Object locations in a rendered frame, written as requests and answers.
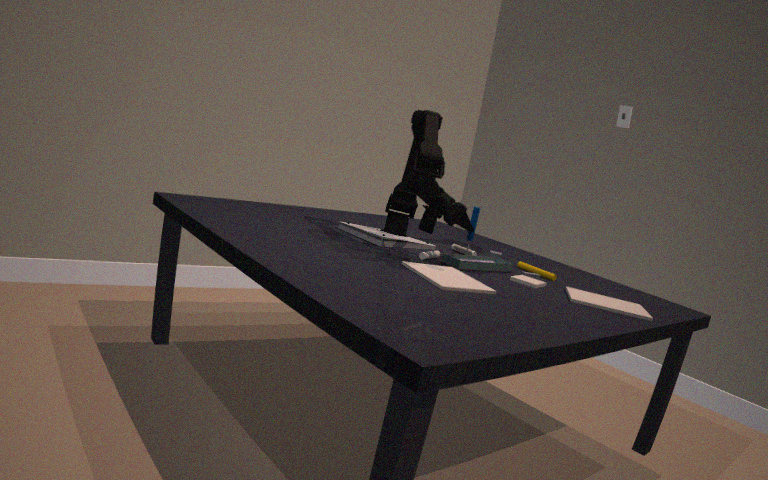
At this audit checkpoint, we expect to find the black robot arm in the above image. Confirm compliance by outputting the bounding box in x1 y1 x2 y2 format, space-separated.
381 110 445 237

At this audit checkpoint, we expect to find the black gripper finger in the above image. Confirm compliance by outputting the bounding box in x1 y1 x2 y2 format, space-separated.
454 211 474 233

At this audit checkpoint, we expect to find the blue stylus with grey tip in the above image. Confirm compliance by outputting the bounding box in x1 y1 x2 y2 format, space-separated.
466 206 480 251

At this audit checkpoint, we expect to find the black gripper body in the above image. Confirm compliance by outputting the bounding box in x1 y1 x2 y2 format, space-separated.
423 186 467 227

